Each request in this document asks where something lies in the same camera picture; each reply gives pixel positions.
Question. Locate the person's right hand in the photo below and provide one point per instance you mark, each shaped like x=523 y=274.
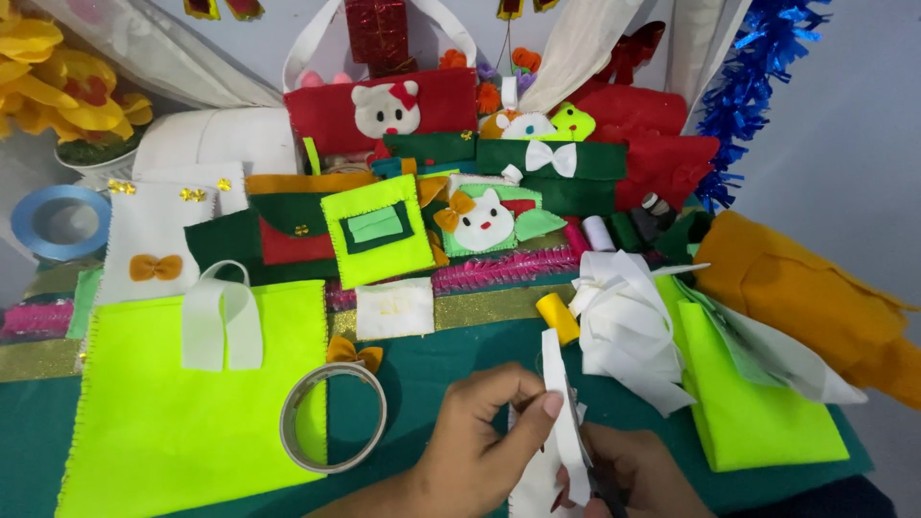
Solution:
x=647 y=471

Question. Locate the person's left hand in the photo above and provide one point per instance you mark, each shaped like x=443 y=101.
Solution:
x=460 y=460

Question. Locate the person's right fingers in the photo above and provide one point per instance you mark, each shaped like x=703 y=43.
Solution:
x=568 y=493

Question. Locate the white felt cutout piece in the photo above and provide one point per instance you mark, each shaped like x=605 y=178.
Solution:
x=558 y=374

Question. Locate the heap of white felt scraps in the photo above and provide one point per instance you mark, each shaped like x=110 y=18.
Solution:
x=626 y=338

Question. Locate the yellow thread spool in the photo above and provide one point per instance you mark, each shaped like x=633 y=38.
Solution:
x=558 y=315

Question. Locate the teal green felt cloth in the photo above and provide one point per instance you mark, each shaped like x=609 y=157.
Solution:
x=446 y=352

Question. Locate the folded neon green felt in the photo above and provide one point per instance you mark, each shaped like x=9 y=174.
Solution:
x=755 y=424

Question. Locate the clear tape roll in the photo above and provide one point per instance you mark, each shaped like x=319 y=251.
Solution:
x=374 y=424

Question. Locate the pink tinsel strip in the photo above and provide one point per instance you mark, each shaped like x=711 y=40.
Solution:
x=504 y=270
x=36 y=318

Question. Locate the small white felt square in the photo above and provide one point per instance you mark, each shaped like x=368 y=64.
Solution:
x=394 y=309

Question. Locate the white and pale green sheets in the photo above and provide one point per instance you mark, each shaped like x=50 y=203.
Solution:
x=784 y=360

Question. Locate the pink thread spool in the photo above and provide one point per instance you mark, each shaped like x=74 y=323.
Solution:
x=575 y=239

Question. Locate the small orange felt bow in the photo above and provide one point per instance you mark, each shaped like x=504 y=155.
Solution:
x=356 y=352

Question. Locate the white thread spool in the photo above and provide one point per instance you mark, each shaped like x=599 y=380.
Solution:
x=598 y=234

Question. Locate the green thread spool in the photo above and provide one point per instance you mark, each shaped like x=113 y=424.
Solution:
x=624 y=231

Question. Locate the light green cat face pouch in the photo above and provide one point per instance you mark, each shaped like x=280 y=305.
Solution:
x=489 y=223

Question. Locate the dark grey thread spool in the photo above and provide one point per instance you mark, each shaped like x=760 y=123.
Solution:
x=656 y=216

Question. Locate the neon green felt pouch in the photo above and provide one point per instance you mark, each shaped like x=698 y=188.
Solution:
x=374 y=262

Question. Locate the green pouch with white bow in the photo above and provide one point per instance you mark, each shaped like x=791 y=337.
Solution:
x=575 y=191

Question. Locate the mustard orange felt roll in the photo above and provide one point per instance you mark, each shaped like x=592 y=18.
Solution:
x=799 y=295

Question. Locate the red felt fabric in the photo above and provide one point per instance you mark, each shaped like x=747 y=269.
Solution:
x=662 y=158

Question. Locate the orange white green felt doll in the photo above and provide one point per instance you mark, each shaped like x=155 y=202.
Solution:
x=532 y=126

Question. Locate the dark green pouch gold studs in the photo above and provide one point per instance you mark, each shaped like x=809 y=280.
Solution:
x=428 y=147

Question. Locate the large neon green felt bag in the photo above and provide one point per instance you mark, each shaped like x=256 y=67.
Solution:
x=180 y=432

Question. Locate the red green orange felt pouch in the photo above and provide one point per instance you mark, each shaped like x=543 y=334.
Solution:
x=288 y=216

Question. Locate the orange and purple felt flowers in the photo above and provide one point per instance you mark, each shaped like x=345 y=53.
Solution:
x=488 y=97

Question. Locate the dark green felt sheet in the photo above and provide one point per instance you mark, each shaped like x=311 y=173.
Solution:
x=216 y=244

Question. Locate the blue tinsel garland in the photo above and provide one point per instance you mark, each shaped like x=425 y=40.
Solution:
x=741 y=93

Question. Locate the cream hanging fabric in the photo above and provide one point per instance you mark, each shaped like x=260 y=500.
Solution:
x=705 y=43
x=583 y=50

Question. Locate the red satin bow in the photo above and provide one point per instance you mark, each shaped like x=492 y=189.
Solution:
x=633 y=50

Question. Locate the red bag with cat face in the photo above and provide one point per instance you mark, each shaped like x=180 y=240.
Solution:
x=324 y=115

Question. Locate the pink plush toy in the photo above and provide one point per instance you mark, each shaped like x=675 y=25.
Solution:
x=316 y=79

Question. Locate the red gold hanging ornament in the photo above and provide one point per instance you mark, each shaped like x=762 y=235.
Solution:
x=525 y=7
x=223 y=7

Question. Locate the red glitter gift box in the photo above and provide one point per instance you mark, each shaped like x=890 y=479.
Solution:
x=378 y=36

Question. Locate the white pouch with orange bow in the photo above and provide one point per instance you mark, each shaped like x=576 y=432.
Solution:
x=147 y=223

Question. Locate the white felt roll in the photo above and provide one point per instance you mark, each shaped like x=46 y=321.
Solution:
x=216 y=137

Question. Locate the pale green felt strip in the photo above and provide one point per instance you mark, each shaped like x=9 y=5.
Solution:
x=83 y=302

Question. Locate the white flower pot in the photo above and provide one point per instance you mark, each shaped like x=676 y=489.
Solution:
x=93 y=167

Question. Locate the white sheer curtain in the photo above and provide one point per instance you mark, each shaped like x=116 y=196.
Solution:
x=165 y=50

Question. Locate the blue ribbon roll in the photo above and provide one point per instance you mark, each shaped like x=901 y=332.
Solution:
x=29 y=230

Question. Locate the yellow artificial flowers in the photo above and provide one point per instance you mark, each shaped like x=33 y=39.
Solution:
x=50 y=79

